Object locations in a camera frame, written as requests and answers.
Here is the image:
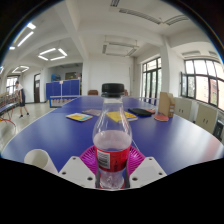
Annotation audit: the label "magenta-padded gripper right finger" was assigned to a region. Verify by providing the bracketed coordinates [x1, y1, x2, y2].
[124, 145, 168, 190]

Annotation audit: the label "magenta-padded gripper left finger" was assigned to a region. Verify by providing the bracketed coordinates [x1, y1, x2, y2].
[58, 145, 101, 190]

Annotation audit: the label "clear red-label water bottle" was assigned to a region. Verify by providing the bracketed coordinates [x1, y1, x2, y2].
[92, 82, 133, 190]

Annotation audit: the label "white mug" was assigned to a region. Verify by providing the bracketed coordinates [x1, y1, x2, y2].
[23, 148, 59, 176]

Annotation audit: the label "yellow and blue booklet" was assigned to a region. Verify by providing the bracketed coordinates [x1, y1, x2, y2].
[65, 112, 94, 123]

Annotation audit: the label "yellow book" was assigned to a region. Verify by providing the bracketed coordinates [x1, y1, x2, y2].
[106, 110, 139, 123]

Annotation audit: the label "black paddle case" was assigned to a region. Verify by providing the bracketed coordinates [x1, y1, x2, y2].
[127, 107, 153, 118]

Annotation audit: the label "grey booklet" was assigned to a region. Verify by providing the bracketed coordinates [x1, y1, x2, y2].
[82, 108, 103, 117]

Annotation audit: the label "brown cardboard box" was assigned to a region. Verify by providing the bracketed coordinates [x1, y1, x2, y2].
[157, 91, 176, 118]

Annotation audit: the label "white cabinet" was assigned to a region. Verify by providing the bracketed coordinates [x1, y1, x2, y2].
[173, 96, 194, 121]
[194, 103, 219, 134]

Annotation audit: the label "brown armchair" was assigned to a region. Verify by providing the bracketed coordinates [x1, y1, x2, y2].
[87, 89, 100, 97]

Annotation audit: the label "black bin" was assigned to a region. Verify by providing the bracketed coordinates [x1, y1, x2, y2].
[213, 119, 224, 141]

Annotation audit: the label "blue partition screens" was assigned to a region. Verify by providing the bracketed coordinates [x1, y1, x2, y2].
[45, 79, 81, 101]

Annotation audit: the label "black-framed glass door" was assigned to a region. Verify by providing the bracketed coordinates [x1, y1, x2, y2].
[141, 57, 163, 101]

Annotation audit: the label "person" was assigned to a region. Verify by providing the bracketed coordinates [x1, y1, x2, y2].
[14, 80, 30, 119]

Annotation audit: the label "dark brown door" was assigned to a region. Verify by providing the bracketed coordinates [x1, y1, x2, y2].
[33, 73, 41, 104]

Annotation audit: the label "red-legged table tennis table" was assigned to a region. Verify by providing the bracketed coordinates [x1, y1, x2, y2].
[0, 101, 19, 128]

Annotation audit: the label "black-framed window row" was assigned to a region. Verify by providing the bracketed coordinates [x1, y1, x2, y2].
[180, 59, 224, 111]

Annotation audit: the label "ceiling lights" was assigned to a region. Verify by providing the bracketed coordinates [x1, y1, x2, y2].
[8, 21, 68, 74]

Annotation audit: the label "ceiling air conditioner unit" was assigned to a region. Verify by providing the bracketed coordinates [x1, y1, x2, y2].
[102, 41, 139, 58]

